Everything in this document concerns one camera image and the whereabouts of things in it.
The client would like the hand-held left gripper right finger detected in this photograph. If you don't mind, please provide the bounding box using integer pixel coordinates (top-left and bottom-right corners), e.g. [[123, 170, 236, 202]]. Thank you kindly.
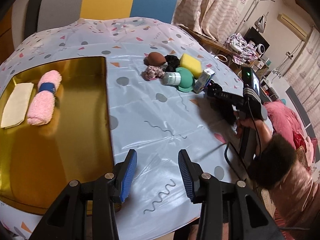
[[177, 149, 285, 240]]

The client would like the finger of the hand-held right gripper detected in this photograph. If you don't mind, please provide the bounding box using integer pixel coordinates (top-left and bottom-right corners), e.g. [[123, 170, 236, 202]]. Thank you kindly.
[[206, 79, 245, 107]]

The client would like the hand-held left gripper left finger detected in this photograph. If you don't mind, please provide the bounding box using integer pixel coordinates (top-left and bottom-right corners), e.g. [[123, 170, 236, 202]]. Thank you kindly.
[[29, 149, 138, 240]]

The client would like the white and blue carton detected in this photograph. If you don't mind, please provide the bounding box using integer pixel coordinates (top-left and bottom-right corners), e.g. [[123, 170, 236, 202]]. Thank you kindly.
[[193, 69, 215, 94]]

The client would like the green bowl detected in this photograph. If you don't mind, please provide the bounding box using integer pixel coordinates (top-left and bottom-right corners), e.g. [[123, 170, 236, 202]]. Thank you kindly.
[[175, 67, 196, 93]]

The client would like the yellow sponge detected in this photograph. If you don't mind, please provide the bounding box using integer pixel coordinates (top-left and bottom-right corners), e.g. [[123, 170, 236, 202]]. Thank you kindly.
[[179, 53, 203, 78]]

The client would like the white jar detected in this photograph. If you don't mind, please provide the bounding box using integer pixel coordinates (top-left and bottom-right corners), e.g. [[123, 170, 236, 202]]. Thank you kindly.
[[164, 71, 183, 85]]

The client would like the black scrunchie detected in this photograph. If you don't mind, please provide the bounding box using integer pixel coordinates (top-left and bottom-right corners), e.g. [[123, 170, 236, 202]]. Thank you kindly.
[[164, 54, 182, 72]]

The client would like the gold metal tray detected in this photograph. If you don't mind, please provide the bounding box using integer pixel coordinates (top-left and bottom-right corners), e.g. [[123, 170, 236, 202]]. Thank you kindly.
[[0, 56, 123, 215]]

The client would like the pink scrunchie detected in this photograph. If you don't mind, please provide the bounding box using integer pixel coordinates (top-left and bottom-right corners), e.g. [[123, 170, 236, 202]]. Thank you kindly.
[[142, 65, 166, 81]]

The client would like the brown egg-shaped sponge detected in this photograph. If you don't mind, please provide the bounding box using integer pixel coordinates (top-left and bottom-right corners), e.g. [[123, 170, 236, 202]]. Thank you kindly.
[[144, 52, 167, 66]]

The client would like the person's right forearm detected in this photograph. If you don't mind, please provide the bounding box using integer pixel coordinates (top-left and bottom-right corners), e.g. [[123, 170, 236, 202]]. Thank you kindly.
[[246, 122, 320, 240]]

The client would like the person's right hand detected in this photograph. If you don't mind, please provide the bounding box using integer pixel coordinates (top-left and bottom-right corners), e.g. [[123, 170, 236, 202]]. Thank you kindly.
[[234, 117, 260, 139]]

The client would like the white shelf unit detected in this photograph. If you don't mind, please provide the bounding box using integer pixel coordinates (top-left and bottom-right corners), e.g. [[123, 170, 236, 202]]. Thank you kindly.
[[260, 70, 284, 100]]

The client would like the pink blanket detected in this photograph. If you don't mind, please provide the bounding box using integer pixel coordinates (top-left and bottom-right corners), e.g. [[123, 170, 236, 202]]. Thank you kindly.
[[265, 100, 313, 150]]

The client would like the pile of clothes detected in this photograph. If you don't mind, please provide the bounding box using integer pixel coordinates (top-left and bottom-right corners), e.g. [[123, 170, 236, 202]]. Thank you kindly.
[[226, 33, 258, 64]]

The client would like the wooden bench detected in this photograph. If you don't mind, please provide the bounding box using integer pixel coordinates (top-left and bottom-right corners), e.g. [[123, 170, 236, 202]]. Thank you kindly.
[[180, 25, 238, 63]]

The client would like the patterned light blue tablecloth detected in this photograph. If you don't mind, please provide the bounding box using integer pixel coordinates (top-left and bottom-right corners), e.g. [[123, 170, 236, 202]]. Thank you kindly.
[[0, 17, 273, 240]]

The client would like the garment steamer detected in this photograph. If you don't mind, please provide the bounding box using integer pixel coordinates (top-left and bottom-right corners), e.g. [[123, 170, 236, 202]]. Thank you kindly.
[[255, 12, 270, 33]]

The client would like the pink patterned curtain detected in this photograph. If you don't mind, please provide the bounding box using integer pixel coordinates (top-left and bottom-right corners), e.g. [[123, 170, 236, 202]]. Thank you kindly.
[[152, 0, 275, 45]]

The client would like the pink rolled towel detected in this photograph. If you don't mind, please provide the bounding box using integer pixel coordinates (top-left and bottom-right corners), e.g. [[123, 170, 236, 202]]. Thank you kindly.
[[27, 70, 63, 126]]

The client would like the cream folded cloth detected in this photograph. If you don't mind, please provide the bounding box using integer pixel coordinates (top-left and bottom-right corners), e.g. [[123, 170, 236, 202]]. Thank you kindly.
[[1, 81, 34, 129]]

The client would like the grey yellow blue chair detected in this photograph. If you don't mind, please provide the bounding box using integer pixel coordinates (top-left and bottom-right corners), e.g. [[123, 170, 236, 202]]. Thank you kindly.
[[26, 0, 178, 33]]

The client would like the orange wooden cabinet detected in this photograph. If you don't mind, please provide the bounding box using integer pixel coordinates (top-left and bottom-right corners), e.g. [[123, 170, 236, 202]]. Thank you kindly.
[[0, 5, 14, 63]]

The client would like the wall air conditioner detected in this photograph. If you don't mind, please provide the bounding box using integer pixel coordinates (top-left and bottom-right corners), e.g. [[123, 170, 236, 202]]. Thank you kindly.
[[277, 14, 308, 40]]

